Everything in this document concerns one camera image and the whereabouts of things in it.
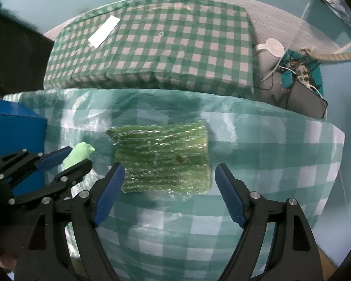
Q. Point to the green glittery cloth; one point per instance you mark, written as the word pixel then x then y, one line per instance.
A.
pixel 163 158

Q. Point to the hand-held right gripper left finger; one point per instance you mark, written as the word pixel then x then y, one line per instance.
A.
pixel 108 194

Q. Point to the green checked plastic tablecloth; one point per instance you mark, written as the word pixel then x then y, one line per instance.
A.
pixel 266 164

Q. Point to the white paper strip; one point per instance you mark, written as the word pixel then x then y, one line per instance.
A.
pixel 103 32

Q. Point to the blue cardboard box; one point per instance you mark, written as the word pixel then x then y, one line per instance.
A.
pixel 17 134

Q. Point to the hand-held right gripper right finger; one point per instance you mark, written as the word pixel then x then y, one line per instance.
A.
pixel 229 194

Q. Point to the light green sock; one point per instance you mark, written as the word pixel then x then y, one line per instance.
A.
pixel 79 152

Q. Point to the white jug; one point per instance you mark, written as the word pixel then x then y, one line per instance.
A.
pixel 273 48

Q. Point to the green checkered bed cover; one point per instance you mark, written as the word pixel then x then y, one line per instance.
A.
pixel 163 44

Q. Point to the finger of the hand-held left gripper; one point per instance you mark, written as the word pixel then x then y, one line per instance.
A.
pixel 54 158
pixel 76 171

